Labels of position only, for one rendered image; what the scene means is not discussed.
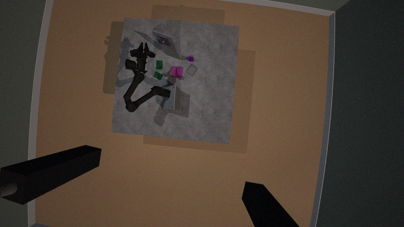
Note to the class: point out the magenta square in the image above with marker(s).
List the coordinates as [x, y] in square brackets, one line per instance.
[177, 72]

